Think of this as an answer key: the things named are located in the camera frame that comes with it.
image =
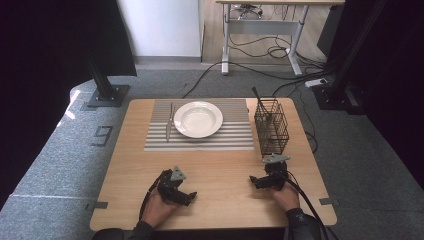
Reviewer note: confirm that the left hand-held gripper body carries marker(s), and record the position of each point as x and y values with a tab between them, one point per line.
169	186

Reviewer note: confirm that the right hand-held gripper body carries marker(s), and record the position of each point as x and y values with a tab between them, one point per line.
276	171

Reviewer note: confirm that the person's left hand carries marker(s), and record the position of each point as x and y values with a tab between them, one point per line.
158	210

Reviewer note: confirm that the person's right hand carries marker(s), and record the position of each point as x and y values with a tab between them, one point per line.
286	198

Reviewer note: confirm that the grey striped placemat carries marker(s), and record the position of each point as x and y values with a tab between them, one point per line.
233	133

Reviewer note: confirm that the grey tape strip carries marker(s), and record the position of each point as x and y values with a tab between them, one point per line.
329	201
96	205

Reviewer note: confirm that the silver knife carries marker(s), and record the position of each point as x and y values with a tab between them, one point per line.
169	125

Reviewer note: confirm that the white plate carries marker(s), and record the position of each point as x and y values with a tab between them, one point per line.
198	119

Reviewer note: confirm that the dark tape floor mark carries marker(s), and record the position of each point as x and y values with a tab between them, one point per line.
102	136

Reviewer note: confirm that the white power strip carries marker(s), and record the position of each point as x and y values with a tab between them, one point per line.
316	82

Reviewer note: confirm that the black metal stand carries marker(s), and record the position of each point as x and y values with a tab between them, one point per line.
346	66
105	86

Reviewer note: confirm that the black curtain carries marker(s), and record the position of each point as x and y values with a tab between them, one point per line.
400	83
40	66

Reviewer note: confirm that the white desk frame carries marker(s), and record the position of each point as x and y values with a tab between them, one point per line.
263	26

